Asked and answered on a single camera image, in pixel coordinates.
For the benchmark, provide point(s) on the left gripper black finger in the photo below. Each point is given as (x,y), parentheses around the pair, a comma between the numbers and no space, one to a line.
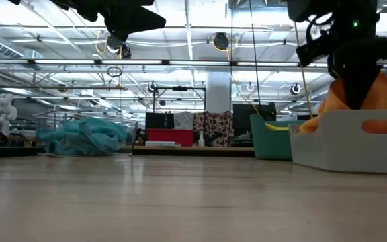
(133,21)

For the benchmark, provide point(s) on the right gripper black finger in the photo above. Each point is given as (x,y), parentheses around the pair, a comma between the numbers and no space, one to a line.
(365,82)
(351,87)

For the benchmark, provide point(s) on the large yellow microfiber towel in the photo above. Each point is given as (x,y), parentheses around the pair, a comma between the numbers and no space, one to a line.
(275,127)

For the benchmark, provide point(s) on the large blue microfiber towel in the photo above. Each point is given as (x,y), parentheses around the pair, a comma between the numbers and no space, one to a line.
(99,129)

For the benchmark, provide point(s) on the small blue microfiber towel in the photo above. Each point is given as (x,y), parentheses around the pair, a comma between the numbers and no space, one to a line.
(66,148)

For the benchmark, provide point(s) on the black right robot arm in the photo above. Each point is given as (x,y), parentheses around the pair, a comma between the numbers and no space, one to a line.
(334,13)

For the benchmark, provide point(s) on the teal plastic bin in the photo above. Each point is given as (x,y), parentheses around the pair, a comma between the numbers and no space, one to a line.
(267,144)

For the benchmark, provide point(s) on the white cloth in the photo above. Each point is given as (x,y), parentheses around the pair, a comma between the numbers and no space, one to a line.
(184,121)

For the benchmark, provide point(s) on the large black screen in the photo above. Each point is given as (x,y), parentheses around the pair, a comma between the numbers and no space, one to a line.
(244,117)

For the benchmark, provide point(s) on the white square pillar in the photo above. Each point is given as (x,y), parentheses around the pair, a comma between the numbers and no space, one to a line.
(218,94)

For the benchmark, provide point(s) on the red box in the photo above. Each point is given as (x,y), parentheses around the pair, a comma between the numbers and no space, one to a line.
(170,138)

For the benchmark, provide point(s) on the flat white box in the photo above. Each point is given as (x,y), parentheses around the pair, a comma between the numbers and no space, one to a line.
(161,144)

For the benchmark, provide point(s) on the floral patterned cloth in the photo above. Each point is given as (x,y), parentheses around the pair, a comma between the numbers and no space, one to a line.
(217,124)

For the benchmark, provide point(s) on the clear plastic bin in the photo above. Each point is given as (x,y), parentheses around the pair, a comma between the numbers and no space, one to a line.
(42,119)

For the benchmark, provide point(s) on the white spray bottle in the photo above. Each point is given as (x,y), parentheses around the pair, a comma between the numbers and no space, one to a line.
(201,141)

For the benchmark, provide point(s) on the white robot figure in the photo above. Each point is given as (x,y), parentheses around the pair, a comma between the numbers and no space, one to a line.
(3,111)

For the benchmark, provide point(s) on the black stand frame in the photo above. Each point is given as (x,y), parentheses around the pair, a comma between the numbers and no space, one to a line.
(179,88)

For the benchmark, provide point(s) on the black metal table frame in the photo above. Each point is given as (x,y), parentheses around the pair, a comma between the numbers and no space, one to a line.
(5,152)

